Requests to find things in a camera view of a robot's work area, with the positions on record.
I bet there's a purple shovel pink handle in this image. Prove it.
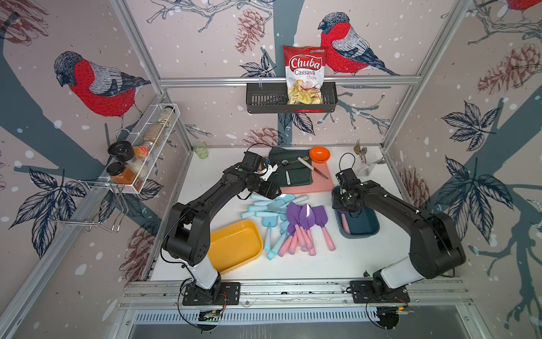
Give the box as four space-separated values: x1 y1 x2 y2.
313 206 336 251
278 202 301 257
337 210 351 234
299 204 316 257

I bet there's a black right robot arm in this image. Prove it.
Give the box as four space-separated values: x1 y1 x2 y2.
333 168 467 294

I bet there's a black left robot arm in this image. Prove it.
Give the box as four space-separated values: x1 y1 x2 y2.
161 151 282 300

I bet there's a teal storage box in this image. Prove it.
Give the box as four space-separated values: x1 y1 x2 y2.
334 208 381 239

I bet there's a dark green cloth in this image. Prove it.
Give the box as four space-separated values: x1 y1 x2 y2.
268 147 312 186

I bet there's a dark metal spoon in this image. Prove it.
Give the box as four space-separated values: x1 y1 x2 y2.
280 160 305 168

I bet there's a clear cup with utensils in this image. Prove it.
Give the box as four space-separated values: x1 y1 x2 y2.
354 140 385 177

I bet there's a pink cutting board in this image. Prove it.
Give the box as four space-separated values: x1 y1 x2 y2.
280 162 335 195

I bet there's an orange bowl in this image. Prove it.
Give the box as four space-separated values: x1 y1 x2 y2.
309 146 331 163

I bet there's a yellow plastic tray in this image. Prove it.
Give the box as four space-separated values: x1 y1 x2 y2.
207 220 264 275

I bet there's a small green glass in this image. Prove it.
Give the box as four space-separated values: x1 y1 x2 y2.
193 141 209 160

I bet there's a Chuba cassava chips bag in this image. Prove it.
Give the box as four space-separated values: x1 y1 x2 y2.
283 46 327 105

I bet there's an orange spice jar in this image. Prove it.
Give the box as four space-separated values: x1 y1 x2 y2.
106 162 138 185

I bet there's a black lid spice jar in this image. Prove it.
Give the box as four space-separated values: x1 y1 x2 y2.
107 141 136 162

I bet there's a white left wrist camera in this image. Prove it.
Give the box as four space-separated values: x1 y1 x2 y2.
259 164 279 182

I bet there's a light blue shovel white handle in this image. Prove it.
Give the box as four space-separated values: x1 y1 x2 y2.
268 194 309 213

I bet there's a white handled knife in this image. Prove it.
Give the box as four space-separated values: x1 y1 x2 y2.
297 157 330 179

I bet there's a black wire basket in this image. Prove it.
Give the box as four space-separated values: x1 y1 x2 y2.
246 83 338 114

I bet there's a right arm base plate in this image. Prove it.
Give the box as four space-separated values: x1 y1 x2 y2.
346 279 410 305

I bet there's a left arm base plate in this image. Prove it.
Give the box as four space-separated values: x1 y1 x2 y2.
181 282 241 306

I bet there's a white wire spice rack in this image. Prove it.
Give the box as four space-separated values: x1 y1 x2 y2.
107 103 179 196

